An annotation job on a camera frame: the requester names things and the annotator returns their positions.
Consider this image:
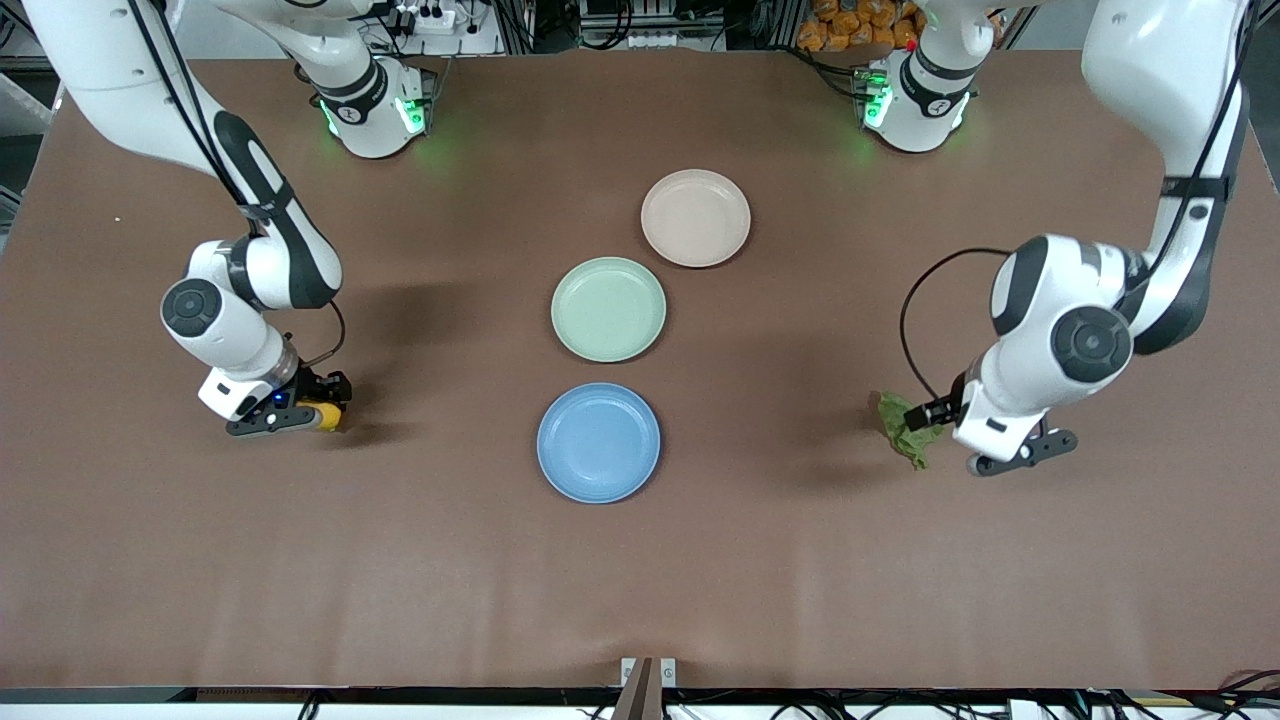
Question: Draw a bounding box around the aluminium frame profile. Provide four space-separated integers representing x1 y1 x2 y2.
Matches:
0 0 66 131
1245 0 1280 73

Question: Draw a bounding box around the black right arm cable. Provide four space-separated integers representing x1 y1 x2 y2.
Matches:
125 0 347 366

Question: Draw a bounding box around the black cable bundle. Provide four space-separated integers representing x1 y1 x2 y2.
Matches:
1080 668 1280 720

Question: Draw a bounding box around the white power strip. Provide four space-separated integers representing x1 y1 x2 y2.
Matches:
385 0 501 57
585 25 701 51

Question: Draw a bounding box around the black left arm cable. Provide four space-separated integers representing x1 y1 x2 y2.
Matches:
898 0 1257 403

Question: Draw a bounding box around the green lettuce leaf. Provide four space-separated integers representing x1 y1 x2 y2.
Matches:
877 391 946 471

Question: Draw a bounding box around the silver metal bracket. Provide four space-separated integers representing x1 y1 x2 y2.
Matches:
620 657 678 691

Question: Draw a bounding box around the light green plate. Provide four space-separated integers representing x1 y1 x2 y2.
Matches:
550 257 668 364

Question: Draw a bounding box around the bag of oranges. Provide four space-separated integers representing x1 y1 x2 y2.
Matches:
797 0 926 52

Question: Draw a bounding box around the blue plate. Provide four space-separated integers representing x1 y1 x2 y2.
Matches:
536 383 662 505

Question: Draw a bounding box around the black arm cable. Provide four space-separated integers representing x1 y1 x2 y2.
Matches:
125 0 347 366
898 0 1257 403

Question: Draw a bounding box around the brown table cover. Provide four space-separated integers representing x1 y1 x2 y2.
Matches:
0 45 1280 691

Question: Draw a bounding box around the beige plate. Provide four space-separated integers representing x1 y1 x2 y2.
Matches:
640 168 752 269

